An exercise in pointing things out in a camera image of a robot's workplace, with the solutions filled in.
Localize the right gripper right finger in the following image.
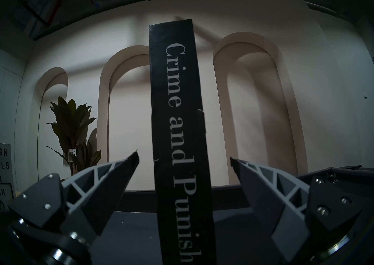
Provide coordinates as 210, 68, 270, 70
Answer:
230, 157, 363, 262

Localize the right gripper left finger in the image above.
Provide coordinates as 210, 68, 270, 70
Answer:
8, 150, 140, 238

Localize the black Crime and Punishment book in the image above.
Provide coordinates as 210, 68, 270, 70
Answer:
149, 19, 218, 265

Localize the tall dark green plant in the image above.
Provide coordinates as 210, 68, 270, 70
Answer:
46, 96, 102, 177

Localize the white Design Hotels yearbook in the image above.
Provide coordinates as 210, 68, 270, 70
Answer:
0, 143, 15, 211

